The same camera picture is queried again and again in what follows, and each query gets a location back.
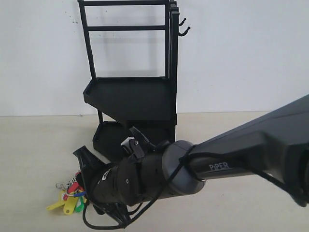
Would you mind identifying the black two-tier rack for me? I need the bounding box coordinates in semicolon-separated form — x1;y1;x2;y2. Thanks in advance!
78;0;183;162

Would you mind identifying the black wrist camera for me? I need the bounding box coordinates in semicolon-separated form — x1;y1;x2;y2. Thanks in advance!
121;137;145;159

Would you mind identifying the colourful key tag bunch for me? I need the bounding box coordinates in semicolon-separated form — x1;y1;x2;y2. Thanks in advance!
46;171;87;216

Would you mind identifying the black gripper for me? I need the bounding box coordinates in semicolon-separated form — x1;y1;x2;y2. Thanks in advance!
73;127;166;206

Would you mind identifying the black cable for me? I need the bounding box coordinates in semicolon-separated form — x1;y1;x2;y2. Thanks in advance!
82;145;309;230

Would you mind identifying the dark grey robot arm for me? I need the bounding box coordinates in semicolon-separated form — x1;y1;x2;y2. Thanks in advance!
74;96;309;208

